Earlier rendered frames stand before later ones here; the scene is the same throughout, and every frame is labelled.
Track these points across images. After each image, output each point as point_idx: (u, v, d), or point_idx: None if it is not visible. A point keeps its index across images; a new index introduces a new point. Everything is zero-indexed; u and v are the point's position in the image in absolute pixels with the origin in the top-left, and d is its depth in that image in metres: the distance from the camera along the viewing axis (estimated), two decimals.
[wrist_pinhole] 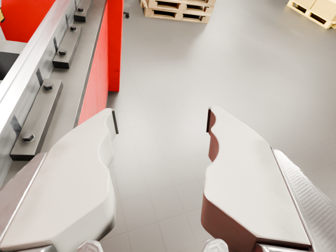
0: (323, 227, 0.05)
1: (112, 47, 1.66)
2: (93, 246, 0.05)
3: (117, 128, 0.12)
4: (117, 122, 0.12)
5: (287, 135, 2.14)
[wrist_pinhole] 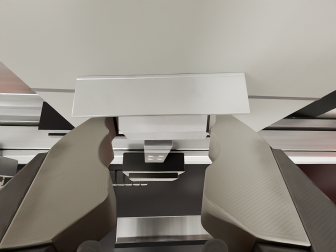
0: (323, 227, 0.05)
1: None
2: (93, 246, 0.05)
3: (117, 128, 0.12)
4: (117, 122, 0.12)
5: None
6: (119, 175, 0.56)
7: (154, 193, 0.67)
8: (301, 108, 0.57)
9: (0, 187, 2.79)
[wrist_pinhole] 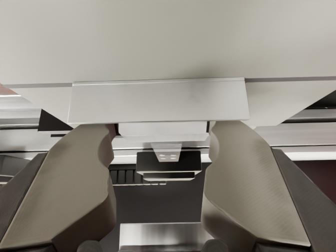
0: (323, 227, 0.05)
1: None
2: (93, 246, 0.05)
3: (117, 128, 0.12)
4: None
5: None
6: (137, 175, 0.55)
7: (174, 192, 0.66)
8: (335, 97, 0.51)
9: None
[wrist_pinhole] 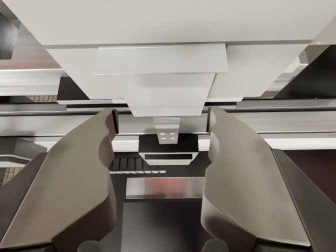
0: (323, 227, 0.05)
1: None
2: (93, 246, 0.05)
3: (117, 128, 0.12)
4: (117, 122, 0.12)
5: None
6: (139, 162, 0.58)
7: None
8: (325, 89, 0.54)
9: None
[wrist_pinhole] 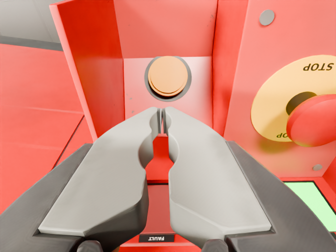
0: (279, 206, 0.06)
1: None
2: (93, 246, 0.05)
3: (160, 127, 0.12)
4: (161, 122, 0.12)
5: None
6: None
7: None
8: None
9: None
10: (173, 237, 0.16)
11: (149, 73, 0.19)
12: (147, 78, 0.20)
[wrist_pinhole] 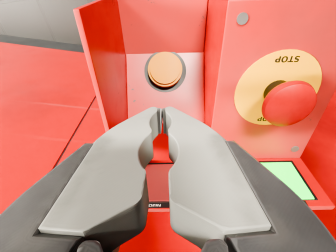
0: (279, 206, 0.06)
1: None
2: (93, 246, 0.05)
3: (160, 127, 0.12)
4: (161, 122, 0.12)
5: None
6: None
7: None
8: None
9: None
10: (168, 204, 0.18)
11: (149, 66, 0.22)
12: (147, 71, 0.23)
